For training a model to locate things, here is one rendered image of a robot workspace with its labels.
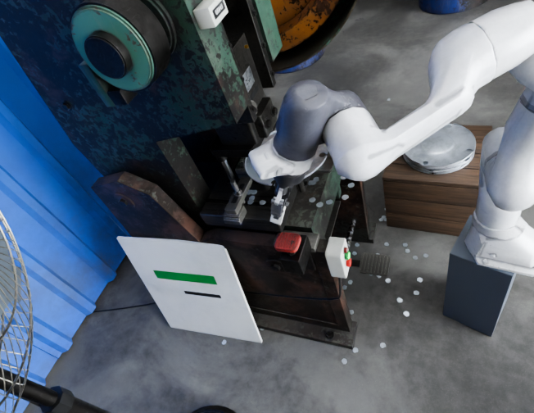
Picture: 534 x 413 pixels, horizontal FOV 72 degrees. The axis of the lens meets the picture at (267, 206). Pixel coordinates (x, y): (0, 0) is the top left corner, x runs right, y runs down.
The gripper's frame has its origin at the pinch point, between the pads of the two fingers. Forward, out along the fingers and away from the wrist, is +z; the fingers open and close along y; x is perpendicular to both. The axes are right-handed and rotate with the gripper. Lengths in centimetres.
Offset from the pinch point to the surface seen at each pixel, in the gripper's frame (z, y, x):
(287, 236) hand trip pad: 10.6, 1.2, -4.1
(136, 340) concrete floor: 119, -22, 52
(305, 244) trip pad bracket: 15.5, 3.7, -9.7
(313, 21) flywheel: -15, 66, 13
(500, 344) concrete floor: 55, 16, -91
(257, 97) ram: -4.2, 34.5, 19.2
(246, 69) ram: -13.3, 33.8, 23.3
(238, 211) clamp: 21.6, 10.3, 14.0
